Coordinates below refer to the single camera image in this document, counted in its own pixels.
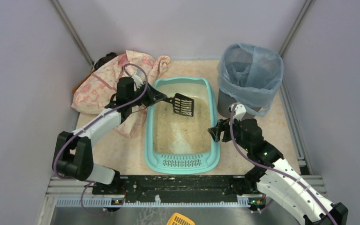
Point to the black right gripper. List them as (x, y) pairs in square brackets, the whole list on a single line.
[(225, 131)]

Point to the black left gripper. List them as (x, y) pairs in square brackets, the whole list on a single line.
[(150, 96)]

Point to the black slotted litter scoop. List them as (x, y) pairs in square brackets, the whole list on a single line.
[(181, 104)]

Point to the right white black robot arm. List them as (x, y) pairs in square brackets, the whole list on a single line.
[(273, 176)]

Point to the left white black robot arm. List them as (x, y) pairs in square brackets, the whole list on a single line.
[(73, 157)]

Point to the beige cat litter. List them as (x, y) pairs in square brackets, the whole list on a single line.
[(176, 134)]

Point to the grey ribbed trash bin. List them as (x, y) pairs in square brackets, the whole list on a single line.
[(223, 106)]

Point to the dark object behind cloth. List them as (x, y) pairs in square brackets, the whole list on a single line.
[(104, 60)]

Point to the cream pink printed cloth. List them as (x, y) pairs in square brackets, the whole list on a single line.
[(96, 90)]

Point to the yellow slotted scoop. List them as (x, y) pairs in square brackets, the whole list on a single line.
[(179, 219)]

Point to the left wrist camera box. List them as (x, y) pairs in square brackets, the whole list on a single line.
[(139, 78)]

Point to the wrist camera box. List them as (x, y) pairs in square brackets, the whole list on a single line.
[(139, 78), (237, 111)]

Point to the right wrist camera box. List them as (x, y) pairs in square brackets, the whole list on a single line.
[(237, 111)]

